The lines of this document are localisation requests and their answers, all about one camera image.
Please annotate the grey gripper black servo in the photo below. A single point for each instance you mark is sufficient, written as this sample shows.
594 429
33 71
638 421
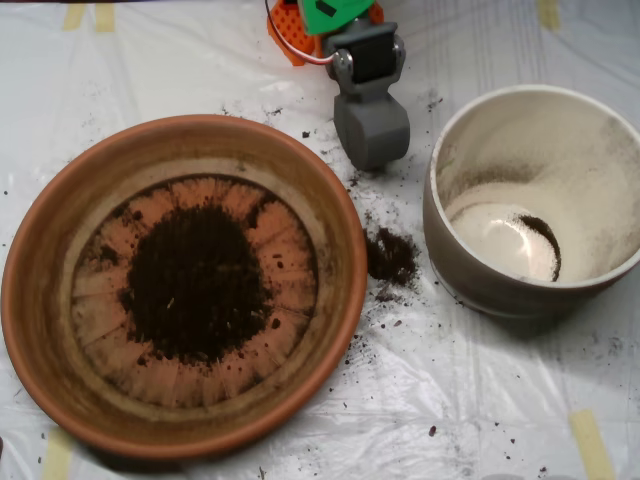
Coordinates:
374 152

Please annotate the dark soil heap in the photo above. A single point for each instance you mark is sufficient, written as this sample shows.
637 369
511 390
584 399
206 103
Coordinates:
200 280

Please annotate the orange green robot base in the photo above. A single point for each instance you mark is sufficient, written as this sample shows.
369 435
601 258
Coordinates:
290 35

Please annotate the spilled soil pile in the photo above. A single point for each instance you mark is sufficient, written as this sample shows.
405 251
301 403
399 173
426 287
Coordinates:
392 257

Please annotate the white ceramic pot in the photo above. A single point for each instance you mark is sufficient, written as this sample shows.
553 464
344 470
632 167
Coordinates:
500 295

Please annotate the terracotta clay bowl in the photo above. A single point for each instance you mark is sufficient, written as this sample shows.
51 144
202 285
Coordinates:
40 350

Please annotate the beige masking tape strip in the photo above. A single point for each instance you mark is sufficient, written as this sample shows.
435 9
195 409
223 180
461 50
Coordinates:
57 457
105 19
73 17
592 445
548 14

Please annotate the clear plastic cover sheet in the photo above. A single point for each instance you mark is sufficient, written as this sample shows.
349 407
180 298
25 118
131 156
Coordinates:
450 375

